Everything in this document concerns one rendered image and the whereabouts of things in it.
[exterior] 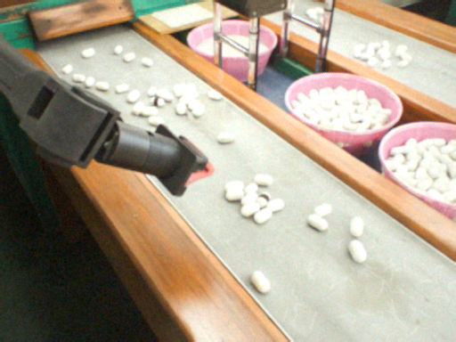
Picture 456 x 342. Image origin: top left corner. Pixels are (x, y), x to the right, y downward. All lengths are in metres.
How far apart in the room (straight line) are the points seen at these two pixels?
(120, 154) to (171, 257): 0.22
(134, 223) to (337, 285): 0.34
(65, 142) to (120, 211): 0.29
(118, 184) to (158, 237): 0.16
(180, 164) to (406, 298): 0.39
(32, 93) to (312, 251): 0.47
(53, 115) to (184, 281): 0.31
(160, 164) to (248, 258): 0.23
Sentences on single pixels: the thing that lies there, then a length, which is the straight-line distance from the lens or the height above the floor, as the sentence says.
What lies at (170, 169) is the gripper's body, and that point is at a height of 0.92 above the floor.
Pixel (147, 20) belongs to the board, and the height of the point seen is 0.78.
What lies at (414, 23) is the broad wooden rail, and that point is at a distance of 1.57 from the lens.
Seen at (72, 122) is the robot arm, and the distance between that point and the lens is 0.49.
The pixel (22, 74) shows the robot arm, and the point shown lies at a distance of 0.57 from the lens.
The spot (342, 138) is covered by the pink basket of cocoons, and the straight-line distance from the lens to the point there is 0.97.
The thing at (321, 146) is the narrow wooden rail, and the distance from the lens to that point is 0.91.
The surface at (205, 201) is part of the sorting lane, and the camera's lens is 0.80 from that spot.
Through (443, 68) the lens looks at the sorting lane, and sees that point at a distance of 1.37.
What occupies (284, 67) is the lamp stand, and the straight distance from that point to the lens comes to 1.36.
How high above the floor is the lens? 1.30
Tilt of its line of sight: 40 degrees down
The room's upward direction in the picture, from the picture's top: straight up
